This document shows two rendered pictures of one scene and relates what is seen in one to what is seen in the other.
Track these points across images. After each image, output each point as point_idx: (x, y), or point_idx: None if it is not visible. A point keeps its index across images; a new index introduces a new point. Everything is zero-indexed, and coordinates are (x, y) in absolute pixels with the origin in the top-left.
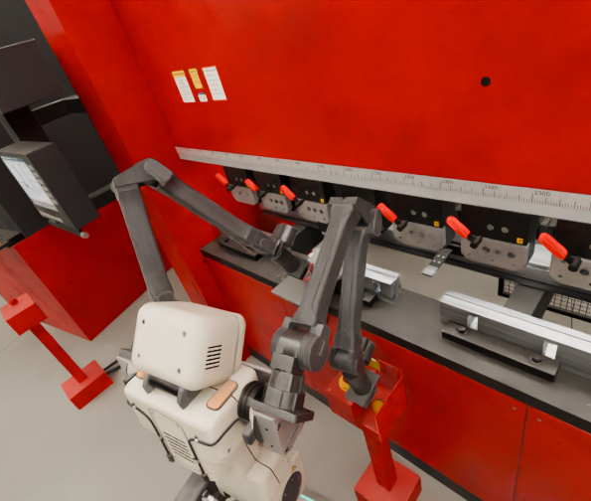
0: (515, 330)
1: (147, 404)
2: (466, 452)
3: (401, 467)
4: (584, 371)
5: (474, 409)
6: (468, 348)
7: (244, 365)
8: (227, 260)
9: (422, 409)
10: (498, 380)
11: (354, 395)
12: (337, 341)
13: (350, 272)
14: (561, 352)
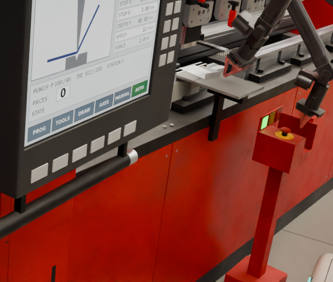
0: (271, 53)
1: None
2: (262, 184)
3: (241, 263)
4: (285, 60)
5: (277, 122)
6: (268, 79)
7: None
8: (106, 159)
9: (251, 168)
10: (291, 79)
11: (318, 111)
12: (328, 57)
13: (306, 12)
14: (282, 53)
